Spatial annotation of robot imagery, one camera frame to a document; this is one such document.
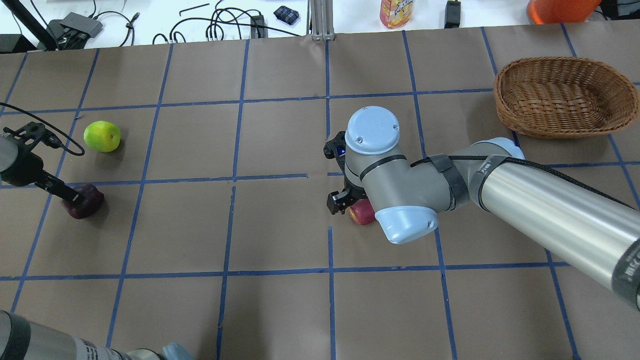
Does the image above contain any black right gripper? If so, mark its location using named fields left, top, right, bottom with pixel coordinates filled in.
left=323, top=131, right=368, bottom=215

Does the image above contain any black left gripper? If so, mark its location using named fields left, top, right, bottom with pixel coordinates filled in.
left=0, top=121, right=81, bottom=203

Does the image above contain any red apple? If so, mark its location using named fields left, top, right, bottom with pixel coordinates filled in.
left=347, top=199, right=377, bottom=226

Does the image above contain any dark purple apple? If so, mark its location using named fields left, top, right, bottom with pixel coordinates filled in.
left=60, top=184, right=106, bottom=220

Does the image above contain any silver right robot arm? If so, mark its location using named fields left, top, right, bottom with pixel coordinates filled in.
left=323, top=105, right=640, bottom=308

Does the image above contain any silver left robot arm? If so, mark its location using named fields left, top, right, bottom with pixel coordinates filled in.
left=1, top=121, right=85, bottom=205

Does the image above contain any woven wicker basket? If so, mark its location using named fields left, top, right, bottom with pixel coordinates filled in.
left=493, top=56, right=639, bottom=139

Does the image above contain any green apple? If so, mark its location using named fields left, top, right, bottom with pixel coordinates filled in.
left=83, top=120, right=122, bottom=153

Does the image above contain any orange juice bottle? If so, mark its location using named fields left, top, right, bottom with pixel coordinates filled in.
left=379, top=0, right=415, bottom=29

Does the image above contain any black power adapter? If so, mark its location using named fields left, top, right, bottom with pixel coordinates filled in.
left=443, top=0, right=462, bottom=29

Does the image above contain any orange round container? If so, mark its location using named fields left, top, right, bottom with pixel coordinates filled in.
left=526, top=0, right=601, bottom=25

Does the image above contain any black camera cable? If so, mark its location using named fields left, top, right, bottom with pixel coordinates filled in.
left=0, top=102, right=86, bottom=157

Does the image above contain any aluminium frame post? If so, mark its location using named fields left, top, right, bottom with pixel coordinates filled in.
left=307, top=0, right=335, bottom=41

